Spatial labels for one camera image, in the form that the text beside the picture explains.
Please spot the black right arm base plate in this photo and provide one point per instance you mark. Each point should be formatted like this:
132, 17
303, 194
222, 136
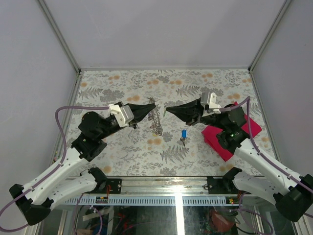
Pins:
215, 185

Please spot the large keyring with many rings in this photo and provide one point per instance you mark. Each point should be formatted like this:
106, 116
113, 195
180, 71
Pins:
154, 117

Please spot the white slotted cable duct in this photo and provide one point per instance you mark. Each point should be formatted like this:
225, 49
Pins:
148, 200

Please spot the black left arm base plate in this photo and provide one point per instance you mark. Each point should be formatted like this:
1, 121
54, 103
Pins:
113, 186

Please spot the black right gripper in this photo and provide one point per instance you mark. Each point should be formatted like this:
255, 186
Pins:
190, 112

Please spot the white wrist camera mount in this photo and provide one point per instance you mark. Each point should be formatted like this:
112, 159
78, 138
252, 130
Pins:
208, 102
122, 114

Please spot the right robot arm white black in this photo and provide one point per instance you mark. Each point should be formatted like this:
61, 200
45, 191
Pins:
290, 192

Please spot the red folded cloth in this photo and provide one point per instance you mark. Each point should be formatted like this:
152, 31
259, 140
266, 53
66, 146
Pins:
225, 131

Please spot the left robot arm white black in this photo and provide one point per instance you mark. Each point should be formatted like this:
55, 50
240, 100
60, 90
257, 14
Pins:
39, 197

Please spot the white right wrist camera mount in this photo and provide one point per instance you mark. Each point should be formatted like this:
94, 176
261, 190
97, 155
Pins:
208, 102

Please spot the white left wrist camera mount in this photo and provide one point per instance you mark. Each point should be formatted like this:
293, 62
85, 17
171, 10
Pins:
122, 114

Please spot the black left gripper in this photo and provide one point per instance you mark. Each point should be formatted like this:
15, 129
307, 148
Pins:
140, 112

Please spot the blue key tag with key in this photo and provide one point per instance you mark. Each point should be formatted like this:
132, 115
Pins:
183, 137

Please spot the aluminium front rail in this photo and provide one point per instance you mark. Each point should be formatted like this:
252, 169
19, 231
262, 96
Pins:
166, 185

